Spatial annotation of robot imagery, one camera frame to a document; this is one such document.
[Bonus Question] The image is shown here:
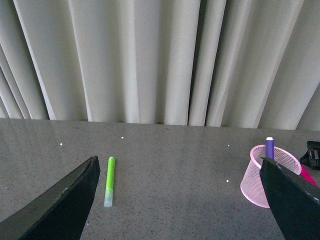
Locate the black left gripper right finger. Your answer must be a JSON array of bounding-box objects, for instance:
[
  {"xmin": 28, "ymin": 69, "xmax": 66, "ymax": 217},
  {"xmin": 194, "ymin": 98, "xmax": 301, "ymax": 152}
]
[{"xmin": 259, "ymin": 157, "xmax": 320, "ymax": 240}]

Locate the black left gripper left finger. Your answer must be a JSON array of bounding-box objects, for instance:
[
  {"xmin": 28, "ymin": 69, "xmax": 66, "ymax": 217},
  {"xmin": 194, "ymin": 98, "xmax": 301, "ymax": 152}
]
[{"xmin": 0, "ymin": 156, "xmax": 100, "ymax": 240}]

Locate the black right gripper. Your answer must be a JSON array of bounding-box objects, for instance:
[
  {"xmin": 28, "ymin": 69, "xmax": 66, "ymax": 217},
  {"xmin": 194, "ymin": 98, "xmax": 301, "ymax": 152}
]
[{"xmin": 299, "ymin": 140, "xmax": 320, "ymax": 171}]

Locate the pink highlighter pen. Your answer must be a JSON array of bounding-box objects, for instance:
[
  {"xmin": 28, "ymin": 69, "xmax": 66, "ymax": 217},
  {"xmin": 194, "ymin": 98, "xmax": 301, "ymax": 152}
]
[{"xmin": 300, "ymin": 164, "xmax": 320, "ymax": 187}]

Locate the purple highlighter pen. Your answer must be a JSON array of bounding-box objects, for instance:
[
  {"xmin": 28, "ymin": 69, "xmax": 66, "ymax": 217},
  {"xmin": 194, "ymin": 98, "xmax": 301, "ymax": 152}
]
[{"xmin": 265, "ymin": 136, "xmax": 275, "ymax": 160}]

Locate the pink mesh pen cup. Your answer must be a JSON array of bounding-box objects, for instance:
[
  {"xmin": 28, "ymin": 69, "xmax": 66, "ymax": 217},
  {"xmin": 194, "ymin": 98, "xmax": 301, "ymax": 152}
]
[{"xmin": 240, "ymin": 144, "xmax": 302, "ymax": 208}]

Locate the green highlighter pen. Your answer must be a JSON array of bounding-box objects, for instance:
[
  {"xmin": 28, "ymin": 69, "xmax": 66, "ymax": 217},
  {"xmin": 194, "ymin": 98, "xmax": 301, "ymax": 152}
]
[{"xmin": 103, "ymin": 156, "xmax": 116, "ymax": 208}]

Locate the white pleated curtain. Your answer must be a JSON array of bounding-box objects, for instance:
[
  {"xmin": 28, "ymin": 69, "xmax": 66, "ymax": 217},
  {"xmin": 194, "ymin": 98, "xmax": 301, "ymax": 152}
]
[{"xmin": 0, "ymin": 0, "xmax": 320, "ymax": 131}]

